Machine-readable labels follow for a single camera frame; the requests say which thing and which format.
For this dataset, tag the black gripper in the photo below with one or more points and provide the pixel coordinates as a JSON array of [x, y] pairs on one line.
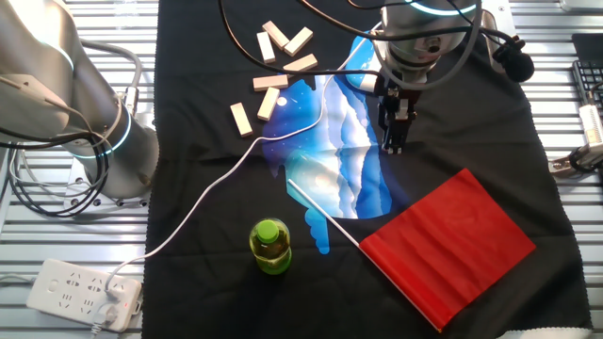
[[400, 96]]

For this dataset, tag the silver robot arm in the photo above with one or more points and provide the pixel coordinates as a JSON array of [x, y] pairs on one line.
[[47, 70]]

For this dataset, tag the black cloth with blue print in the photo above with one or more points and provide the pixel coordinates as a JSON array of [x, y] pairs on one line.
[[471, 132]]

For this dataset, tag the light wooden block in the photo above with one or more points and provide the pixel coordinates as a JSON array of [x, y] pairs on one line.
[[298, 41], [275, 34], [241, 119], [266, 47], [270, 82], [268, 103], [300, 63]]

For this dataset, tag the red flag with white stick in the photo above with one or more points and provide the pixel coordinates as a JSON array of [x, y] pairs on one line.
[[447, 245]]

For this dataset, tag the green drink bottle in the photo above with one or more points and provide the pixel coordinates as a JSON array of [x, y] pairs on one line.
[[270, 247]]

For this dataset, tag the black keyboard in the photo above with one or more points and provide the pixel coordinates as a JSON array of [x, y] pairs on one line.
[[589, 75]]

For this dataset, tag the black flat panel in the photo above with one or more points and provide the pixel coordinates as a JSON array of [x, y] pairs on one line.
[[589, 46]]

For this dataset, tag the white cloth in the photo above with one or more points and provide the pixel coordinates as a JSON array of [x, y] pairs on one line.
[[542, 334]]

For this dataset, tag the white power strip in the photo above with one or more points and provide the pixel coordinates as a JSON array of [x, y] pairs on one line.
[[70, 292]]

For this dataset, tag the metal camera mount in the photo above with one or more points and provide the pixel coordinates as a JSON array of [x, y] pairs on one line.
[[560, 166]]

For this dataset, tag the silver camera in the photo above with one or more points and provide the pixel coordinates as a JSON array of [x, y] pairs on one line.
[[592, 124]]

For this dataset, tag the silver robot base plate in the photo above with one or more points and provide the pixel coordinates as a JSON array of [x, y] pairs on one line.
[[75, 188]]

